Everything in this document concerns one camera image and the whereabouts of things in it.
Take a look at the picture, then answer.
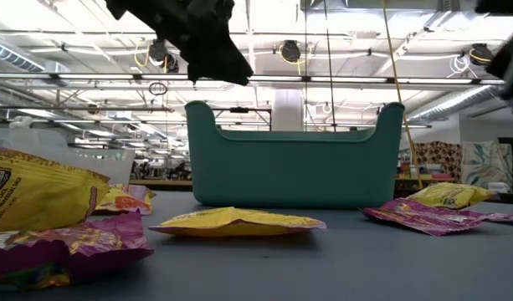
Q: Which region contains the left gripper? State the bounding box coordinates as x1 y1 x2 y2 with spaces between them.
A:
155 0 255 87

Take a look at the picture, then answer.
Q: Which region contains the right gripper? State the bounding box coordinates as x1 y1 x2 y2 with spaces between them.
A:
475 0 513 101

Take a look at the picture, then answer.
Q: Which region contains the yellow Sour Patch candy packet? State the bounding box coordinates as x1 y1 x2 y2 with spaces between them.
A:
92 183 157 217
406 181 498 210
0 149 111 233
148 206 327 238

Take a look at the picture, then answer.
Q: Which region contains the purple Skittles candy packet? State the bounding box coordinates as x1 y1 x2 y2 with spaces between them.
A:
469 212 513 223
0 211 156 292
362 196 487 237

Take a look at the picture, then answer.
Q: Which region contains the white round pillar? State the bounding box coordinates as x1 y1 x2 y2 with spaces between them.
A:
272 88 305 133

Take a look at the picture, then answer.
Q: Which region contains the floral print cloth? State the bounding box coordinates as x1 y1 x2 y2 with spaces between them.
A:
461 140 512 189

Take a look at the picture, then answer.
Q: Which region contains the leopard print cloth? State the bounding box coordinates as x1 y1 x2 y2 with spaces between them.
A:
410 140 463 181

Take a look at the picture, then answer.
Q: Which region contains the wooden workbench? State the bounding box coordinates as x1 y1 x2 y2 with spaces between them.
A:
129 178 194 187

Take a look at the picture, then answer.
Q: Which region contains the teal plastic bin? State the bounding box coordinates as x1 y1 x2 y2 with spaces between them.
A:
184 99 406 210

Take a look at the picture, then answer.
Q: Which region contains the clear plastic bin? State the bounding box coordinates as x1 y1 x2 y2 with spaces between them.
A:
0 125 136 187

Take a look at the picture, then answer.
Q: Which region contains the black ceiling cable reel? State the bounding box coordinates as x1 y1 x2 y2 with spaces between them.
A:
148 38 180 74
469 43 495 67
280 39 302 64

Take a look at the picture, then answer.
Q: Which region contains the black metal frame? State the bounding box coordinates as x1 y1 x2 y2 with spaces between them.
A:
212 106 273 131

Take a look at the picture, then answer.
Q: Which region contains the white coiled cable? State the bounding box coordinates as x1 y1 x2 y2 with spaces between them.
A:
448 54 475 79

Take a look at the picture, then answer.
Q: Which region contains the black cable loop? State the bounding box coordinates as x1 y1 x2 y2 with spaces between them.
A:
148 81 169 96

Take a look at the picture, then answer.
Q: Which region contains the silver ceiling air duct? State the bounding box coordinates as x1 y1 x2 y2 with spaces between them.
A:
0 28 71 87
408 83 513 123

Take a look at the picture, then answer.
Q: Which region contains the long ceiling light rail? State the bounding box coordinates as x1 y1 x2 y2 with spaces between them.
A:
0 71 506 87

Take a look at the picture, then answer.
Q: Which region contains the yellow cable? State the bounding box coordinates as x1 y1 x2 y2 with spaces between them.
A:
379 0 425 191

